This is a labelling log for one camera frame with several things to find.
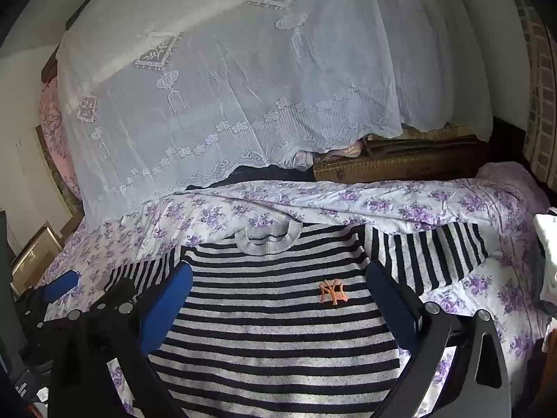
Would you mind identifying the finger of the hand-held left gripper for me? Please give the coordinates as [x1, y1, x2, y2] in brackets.
[103, 278, 136, 311]
[26, 270, 80, 314]

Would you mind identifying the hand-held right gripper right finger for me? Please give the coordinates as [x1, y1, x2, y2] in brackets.
[364, 260, 512, 418]

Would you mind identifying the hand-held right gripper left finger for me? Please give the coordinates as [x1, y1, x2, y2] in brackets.
[47, 262, 194, 418]

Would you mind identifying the black white striped sweater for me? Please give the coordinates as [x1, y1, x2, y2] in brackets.
[103, 220, 490, 418]

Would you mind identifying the purple floral bed sheet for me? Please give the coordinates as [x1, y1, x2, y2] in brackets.
[35, 162, 557, 418]

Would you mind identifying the brown woven mat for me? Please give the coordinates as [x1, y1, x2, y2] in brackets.
[313, 126, 492, 184]

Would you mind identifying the black cloth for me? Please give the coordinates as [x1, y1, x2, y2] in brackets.
[186, 163, 315, 191]

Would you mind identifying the pink striped cloth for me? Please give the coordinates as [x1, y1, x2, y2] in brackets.
[324, 139, 364, 160]

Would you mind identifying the pink floral cloth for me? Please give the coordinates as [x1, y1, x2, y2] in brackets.
[38, 76, 83, 201]

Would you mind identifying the white garment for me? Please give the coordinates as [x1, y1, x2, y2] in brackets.
[533, 211, 557, 314]

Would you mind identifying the dark wooden headboard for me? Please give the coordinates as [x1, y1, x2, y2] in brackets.
[41, 0, 101, 84]

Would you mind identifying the white lace cover cloth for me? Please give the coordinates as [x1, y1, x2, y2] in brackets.
[56, 0, 494, 223]

